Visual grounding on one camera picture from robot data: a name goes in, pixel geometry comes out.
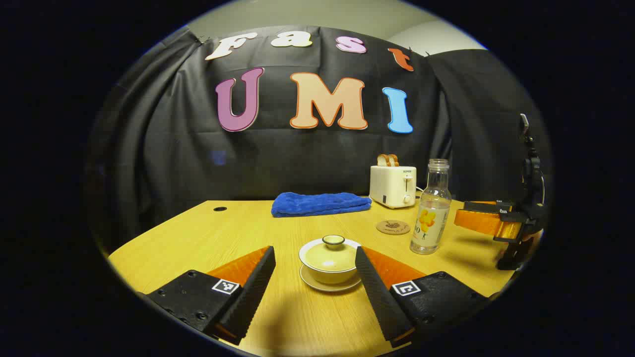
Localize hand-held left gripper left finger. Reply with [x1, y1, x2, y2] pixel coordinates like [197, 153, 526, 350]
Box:
[144, 245, 276, 346]

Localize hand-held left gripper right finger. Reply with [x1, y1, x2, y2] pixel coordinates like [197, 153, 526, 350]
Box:
[355, 245, 489, 348]

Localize clear plastic water bottle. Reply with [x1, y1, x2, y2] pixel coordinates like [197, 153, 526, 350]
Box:
[410, 159, 452, 255]

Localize yellow white teacup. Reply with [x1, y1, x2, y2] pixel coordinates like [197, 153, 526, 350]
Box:
[299, 238, 362, 285]

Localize yellow teacup lid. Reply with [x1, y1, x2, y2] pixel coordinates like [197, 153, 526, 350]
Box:
[304, 235, 359, 273]

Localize round brown coaster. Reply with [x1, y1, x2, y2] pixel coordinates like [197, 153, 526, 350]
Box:
[376, 220, 411, 236]

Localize yellow saucer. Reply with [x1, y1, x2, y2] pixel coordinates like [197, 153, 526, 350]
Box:
[300, 264, 363, 293]

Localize white toaster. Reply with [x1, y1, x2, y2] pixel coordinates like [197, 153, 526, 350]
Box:
[369, 165, 417, 209]

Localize blue folded towel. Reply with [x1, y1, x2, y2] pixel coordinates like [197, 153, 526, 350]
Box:
[271, 192, 372, 218]

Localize black backdrop cloth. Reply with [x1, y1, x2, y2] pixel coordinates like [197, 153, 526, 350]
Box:
[87, 25, 551, 248]

